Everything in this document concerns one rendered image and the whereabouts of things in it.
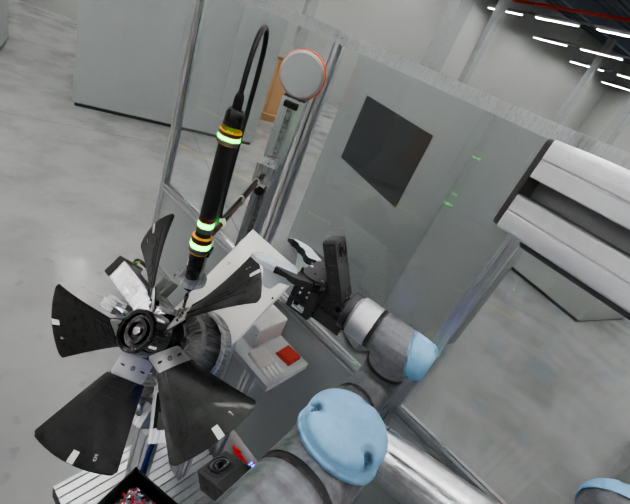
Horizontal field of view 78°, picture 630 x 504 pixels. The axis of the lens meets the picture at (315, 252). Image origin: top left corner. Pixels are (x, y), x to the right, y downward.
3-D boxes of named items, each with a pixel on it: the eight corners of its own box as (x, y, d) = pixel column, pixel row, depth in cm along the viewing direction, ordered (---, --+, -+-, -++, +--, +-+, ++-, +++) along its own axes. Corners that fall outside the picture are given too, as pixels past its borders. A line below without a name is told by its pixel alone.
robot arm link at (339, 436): (282, 414, 30) (340, 365, 36) (242, 490, 35) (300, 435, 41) (363, 498, 26) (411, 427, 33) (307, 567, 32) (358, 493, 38)
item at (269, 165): (258, 174, 147) (265, 153, 143) (275, 181, 148) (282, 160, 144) (250, 182, 138) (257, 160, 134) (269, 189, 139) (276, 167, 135)
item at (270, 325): (258, 313, 181) (265, 295, 175) (281, 336, 173) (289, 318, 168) (229, 324, 168) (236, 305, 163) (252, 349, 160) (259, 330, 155)
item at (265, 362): (263, 348, 163) (264, 345, 162) (284, 375, 155) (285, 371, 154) (246, 355, 157) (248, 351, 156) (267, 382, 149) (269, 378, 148)
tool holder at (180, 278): (186, 263, 95) (194, 229, 90) (213, 273, 95) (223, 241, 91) (169, 282, 87) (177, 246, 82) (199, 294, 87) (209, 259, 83)
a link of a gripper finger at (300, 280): (271, 277, 67) (318, 294, 68) (274, 270, 67) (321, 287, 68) (275, 263, 72) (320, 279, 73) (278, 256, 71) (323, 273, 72)
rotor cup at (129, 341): (159, 307, 117) (130, 294, 105) (195, 326, 111) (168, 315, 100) (132, 352, 113) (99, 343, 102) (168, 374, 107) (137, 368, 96)
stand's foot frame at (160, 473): (182, 425, 214) (185, 416, 210) (231, 496, 193) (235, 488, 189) (52, 496, 167) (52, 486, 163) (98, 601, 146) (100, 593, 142)
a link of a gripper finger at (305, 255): (280, 257, 83) (298, 285, 76) (289, 234, 80) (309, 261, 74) (293, 257, 84) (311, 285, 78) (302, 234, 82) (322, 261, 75)
